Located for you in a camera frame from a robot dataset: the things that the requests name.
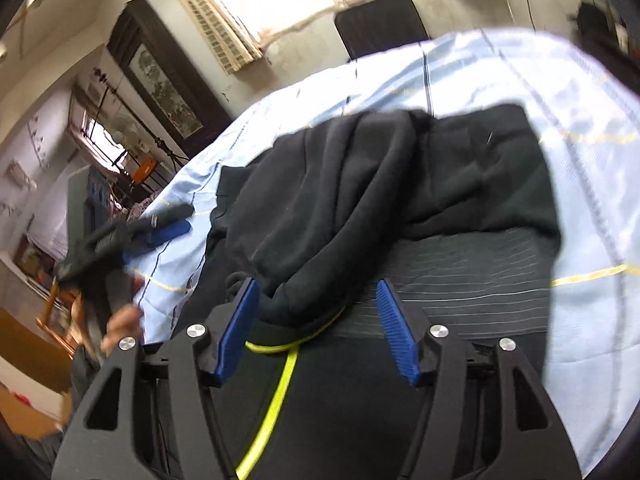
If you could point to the black office chair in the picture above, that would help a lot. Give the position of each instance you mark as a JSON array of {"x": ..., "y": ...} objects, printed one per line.
[{"x": 380, "y": 20}]

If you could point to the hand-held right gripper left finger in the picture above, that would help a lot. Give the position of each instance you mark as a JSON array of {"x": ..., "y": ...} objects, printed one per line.
[{"x": 237, "y": 330}]

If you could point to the person's left hand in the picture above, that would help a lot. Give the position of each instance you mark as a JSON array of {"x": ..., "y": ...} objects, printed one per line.
[{"x": 122, "y": 327}]

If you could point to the dark framed painting screen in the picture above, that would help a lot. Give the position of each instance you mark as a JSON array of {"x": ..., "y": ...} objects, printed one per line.
[{"x": 160, "y": 85}]

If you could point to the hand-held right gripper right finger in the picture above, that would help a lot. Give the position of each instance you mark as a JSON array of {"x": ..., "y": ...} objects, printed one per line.
[{"x": 397, "y": 330}]

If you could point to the light blue striped bed sheet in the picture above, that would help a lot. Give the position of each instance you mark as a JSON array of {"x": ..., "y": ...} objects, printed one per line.
[{"x": 500, "y": 70}]

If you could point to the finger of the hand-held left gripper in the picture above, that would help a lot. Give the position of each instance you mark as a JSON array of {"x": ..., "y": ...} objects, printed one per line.
[
  {"x": 162, "y": 216},
  {"x": 165, "y": 234}
]

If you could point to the beige checked curtain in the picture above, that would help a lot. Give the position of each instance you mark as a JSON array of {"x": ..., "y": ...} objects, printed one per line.
[{"x": 215, "y": 15}]

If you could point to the black hooded zip jacket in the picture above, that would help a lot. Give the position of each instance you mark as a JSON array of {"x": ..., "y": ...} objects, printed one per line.
[{"x": 375, "y": 170}]

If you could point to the wooden armchair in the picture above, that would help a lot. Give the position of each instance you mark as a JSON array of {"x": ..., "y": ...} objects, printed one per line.
[{"x": 47, "y": 320}]

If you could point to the dark wooden coat stand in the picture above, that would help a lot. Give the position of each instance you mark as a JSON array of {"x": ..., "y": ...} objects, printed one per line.
[{"x": 161, "y": 144}]

